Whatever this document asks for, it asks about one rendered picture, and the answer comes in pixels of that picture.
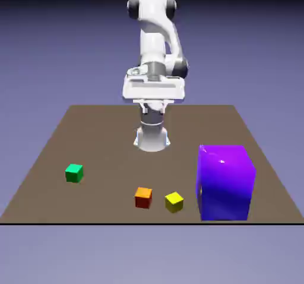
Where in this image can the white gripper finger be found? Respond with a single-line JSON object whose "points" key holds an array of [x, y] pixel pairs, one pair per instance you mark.
{"points": [[144, 108], [163, 107]]}

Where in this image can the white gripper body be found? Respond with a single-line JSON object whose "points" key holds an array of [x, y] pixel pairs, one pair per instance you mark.
{"points": [[154, 91]]}

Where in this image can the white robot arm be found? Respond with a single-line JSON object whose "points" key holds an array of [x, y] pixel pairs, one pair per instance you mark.
{"points": [[152, 41]]}

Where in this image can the small orange cube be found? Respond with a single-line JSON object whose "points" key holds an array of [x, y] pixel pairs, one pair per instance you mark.
{"points": [[143, 197]]}

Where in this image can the small yellow cube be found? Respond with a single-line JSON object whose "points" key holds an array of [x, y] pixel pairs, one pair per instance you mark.
{"points": [[174, 202]]}

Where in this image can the small green cube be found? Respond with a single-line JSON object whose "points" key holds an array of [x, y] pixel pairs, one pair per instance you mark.
{"points": [[74, 173]]}

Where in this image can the large purple box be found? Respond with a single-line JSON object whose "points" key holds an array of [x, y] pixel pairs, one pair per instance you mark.
{"points": [[225, 184]]}

